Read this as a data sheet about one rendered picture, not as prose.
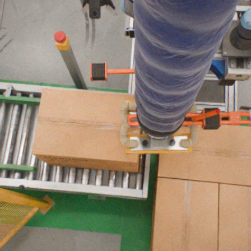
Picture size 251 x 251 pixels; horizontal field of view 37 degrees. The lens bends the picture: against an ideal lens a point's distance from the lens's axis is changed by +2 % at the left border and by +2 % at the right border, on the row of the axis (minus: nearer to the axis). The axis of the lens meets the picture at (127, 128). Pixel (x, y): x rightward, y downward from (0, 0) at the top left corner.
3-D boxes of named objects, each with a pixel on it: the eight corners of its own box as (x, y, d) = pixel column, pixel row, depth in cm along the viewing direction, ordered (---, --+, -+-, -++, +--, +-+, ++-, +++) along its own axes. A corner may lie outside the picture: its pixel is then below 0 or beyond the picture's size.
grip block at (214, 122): (201, 130, 181) (203, 126, 175) (200, 111, 184) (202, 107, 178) (219, 129, 181) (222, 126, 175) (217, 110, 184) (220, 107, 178)
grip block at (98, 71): (91, 82, 189) (89, 78, 184) (91, 66, 191) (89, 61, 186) (107, 81, 189) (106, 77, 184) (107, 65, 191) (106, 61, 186)
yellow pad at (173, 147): (125, 154, 189) (125, 152, 184) (125, 135, 192) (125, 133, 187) (191, 153, 188) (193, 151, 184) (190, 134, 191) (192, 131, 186)
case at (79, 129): (48, 164, 246) (31, 153, 208) (57, 108, 256) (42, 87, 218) (138, 172, 243) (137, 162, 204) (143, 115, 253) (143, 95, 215)
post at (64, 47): (81, 100, 316) (54, 43, 219) (82, 93, 317) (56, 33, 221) (89, 101, 315) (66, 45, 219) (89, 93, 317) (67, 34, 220)
